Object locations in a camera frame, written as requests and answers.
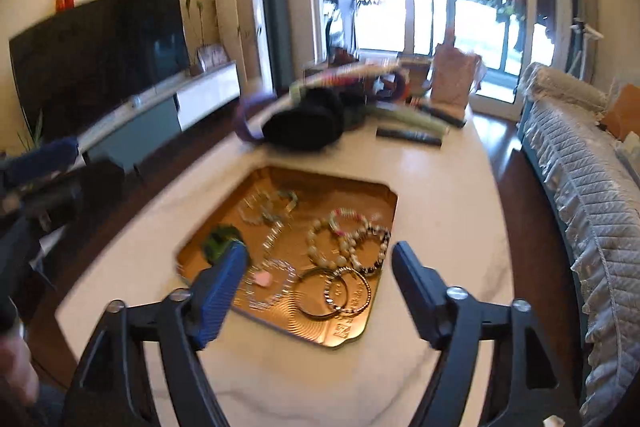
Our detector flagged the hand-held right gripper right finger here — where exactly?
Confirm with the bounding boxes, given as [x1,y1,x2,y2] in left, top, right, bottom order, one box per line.
[391,241,583,427]

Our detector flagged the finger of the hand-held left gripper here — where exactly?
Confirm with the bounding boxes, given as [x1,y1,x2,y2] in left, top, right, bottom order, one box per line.
[0,136,82,184]

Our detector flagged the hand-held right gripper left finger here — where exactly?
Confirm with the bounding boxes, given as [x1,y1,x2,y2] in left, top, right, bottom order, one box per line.
[65,241,251,427]

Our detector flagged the clear bracelet with pink charm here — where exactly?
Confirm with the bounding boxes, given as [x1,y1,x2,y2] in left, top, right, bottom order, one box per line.
[244,258,297,309]

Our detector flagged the silver bead charm bracelet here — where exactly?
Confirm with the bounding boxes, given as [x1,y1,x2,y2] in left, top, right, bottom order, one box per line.
[324,267,373,315]

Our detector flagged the pearl and dark bead bracelet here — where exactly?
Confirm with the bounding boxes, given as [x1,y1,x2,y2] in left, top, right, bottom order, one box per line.
[344,223,392,277]

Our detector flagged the pastel pink green bead bracelet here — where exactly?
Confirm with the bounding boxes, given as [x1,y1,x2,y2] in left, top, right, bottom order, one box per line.
[328,207,372,238]

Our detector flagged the yellow jade bead bracelet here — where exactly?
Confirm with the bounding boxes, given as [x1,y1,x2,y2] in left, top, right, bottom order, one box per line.
[306,217,352,270]

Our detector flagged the golden metal tray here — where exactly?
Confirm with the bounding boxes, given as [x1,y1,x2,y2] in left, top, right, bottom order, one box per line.
[175,165,399,351]

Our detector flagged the person's left hand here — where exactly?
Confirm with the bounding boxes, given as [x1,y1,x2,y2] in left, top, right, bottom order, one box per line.
[0,336,41,408]

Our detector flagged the leafy potted plant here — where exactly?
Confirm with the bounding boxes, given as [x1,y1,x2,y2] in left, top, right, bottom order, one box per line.
[16,108,47,148]

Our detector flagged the green smartwatch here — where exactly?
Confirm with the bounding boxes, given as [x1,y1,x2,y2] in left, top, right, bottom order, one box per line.
[202,225,247,266]

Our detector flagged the silver bangle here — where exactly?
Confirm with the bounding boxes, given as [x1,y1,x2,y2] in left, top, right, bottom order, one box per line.
[291,267,347,319]

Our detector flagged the white rod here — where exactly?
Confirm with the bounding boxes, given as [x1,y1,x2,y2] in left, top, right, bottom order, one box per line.
[75,92,151,142]

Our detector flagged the black television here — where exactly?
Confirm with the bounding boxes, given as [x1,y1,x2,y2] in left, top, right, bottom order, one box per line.
[9,0,191,142]

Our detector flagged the dark remote control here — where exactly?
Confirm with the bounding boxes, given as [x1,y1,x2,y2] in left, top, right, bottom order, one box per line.
[375,126,444,149]

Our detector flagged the white grey television cabinet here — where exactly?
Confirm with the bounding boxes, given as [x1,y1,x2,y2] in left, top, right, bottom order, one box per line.
[75,60,242,172]

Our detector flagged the pale green stick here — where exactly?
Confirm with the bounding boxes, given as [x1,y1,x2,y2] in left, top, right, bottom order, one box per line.
[371,106,447,134]

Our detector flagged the quilted sofa cover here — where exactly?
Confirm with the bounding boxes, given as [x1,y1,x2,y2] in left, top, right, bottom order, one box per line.
[517,62,640,427]

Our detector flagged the black purple headphones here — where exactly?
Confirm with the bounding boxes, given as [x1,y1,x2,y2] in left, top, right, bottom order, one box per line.
[260,87,347,153]

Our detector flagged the pink gift bag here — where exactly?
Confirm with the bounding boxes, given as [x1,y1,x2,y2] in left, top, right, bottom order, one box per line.
[430,42,484,108]

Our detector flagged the purple ring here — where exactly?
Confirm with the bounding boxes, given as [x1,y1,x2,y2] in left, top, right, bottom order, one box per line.
[369,69,409,104]
[232,93,277,144]

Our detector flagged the small picture frame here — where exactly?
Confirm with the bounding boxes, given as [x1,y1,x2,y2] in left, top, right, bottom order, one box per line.
[195,44,229,74]

